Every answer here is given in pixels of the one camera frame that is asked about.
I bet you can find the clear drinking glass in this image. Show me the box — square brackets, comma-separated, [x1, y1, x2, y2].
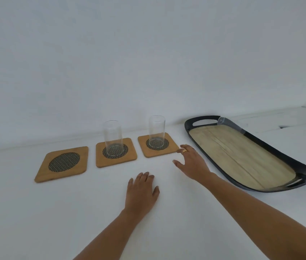
[217, 116, 244, 135]
[103, 120, 124, 156]
[149, 115, 166, 148]

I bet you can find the person's right forearm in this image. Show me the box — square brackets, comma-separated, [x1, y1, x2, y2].
[196, 173, 306, 260]

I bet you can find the person's left forearm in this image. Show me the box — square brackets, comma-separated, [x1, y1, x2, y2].
[73, 209, 145, 260]

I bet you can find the person's left hand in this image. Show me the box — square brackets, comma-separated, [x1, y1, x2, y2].
[124, 172, 160, 218]

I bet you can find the wooden coaster with mesh centre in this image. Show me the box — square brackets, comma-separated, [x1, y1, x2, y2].
[96, 138, 138, 168]
[34, 146, 89, 183]
[138, 133, 180, 158]

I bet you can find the person's right hand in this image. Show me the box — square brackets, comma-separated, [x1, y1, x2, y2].
[172, 144, 213, 185]

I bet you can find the black tray with wooden base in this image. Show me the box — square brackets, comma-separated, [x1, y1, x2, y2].
[184, 115, 306, 193]

